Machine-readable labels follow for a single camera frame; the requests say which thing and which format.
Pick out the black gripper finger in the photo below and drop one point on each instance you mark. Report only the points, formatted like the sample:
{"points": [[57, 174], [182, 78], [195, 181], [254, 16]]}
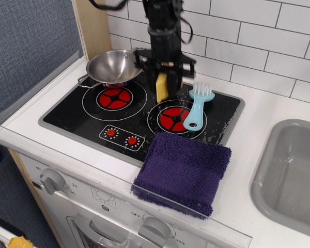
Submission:
{"points": [[174, 81], [152, 71]]}

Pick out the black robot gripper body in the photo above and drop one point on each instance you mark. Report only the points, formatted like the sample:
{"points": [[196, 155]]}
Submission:
{"points": [[165, 55]]}

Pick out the yellow toy cheese wedge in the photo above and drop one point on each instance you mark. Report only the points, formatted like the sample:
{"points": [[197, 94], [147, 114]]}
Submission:
{"points": [[161, 83]]}

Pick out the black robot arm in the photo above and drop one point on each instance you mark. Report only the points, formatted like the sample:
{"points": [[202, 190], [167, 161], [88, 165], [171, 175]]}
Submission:
{"points": [[165, 15]]}

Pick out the light blue dish brush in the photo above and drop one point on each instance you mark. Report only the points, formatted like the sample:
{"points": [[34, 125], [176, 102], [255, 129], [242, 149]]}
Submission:
{"points": [[200, 93]]}

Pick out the stainless steel pot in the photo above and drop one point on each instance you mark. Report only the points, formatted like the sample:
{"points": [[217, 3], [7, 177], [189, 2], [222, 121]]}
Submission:
{"points": [[111, 69]]}

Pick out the black toy stovetop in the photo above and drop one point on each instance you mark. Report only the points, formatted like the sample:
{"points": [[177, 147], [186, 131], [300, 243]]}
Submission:
{"points": [[122, 122]]}

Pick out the purple folded towel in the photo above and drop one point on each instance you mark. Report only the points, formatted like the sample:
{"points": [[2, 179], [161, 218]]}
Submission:
{"points": [[182, 174]]}

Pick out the grey left oven knob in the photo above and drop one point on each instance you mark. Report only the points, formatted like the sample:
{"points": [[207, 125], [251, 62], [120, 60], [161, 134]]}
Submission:
{"points": [[52, 181]]}

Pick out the grey oven knob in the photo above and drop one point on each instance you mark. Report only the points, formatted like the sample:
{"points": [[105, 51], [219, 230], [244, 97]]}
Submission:
{"points": [[52, 181], [155, 231]]}

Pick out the grey right oven knob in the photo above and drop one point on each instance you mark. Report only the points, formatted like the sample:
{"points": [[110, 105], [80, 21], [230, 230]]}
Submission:
{"points": [[155, 231]]}

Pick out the grey toy sink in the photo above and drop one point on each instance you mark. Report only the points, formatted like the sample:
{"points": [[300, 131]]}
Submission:
{"points": [[281, 187]]}

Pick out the white toy oven front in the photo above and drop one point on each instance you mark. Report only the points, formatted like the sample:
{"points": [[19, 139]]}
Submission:
{"points": [[84, 216]]}

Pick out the yellow black object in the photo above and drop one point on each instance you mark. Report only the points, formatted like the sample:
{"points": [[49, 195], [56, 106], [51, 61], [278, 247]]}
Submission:
{"points": [[17, 242]]}

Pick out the wooden side post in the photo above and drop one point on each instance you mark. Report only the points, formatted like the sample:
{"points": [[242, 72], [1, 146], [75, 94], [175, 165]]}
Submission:
{"points": [[92, 24]]}

